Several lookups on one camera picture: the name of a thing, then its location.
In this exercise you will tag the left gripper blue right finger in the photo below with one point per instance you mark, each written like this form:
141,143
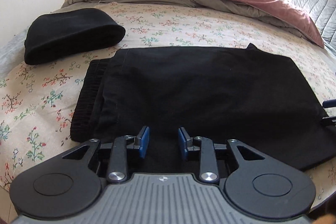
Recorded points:
185,143

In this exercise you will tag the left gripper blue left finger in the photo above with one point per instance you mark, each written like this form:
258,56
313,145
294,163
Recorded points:
141,141

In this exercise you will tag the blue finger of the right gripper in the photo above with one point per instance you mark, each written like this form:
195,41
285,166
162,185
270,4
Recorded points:
329,104

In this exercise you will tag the black pants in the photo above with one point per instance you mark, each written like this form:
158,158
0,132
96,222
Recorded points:
256,97

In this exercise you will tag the grey quilted cushion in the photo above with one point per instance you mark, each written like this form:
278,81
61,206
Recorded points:
322,12

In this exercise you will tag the floral bed sheet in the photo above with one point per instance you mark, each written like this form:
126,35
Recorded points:
38,102

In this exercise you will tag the folded black garment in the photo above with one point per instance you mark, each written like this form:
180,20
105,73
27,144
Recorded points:
53,36

